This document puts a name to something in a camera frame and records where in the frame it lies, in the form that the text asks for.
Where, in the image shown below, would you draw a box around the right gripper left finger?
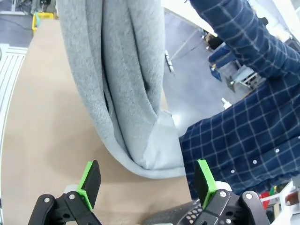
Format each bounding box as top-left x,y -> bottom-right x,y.
28,159 -> 103,225

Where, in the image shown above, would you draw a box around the grey training pants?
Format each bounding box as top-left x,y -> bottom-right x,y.
57,0 -> 188,180

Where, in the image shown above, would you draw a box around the black perforated laundry basket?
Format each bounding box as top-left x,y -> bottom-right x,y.
146,202 -> 205,225

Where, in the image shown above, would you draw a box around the person in blue plaid shirt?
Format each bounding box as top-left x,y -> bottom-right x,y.
179,35 -> 300,204

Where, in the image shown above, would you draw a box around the yellow plastic bin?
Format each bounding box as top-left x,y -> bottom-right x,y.
32,12 -> 57,32

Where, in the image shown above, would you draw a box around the left forearm in plaid sleeve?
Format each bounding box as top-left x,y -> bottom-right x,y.
189,0 -> 282,79

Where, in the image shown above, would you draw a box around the white slotted aluminium frame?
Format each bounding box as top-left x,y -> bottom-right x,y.
0,45 -> 29,146

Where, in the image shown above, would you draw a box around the small white bottle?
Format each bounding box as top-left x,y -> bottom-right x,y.
221,97 -> 232,110

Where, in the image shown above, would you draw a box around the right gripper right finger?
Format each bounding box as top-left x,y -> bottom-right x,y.
194,159 -> 270,225

